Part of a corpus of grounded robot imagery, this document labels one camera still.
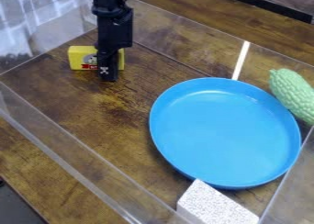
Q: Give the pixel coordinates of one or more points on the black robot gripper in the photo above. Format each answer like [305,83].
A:
[114,35]

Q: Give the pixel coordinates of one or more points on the yellow butter block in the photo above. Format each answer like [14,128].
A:
[82,58]

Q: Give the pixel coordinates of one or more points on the blue round tray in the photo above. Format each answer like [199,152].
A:
[225,132]

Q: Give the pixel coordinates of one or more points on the white speckled foam block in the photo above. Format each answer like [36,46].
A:
[205,206]

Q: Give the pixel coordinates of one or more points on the green bitter gourd toy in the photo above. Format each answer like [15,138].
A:
[294,93]

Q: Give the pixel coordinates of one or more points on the clear acrylic enclosure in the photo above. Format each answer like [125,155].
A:
[76,150]

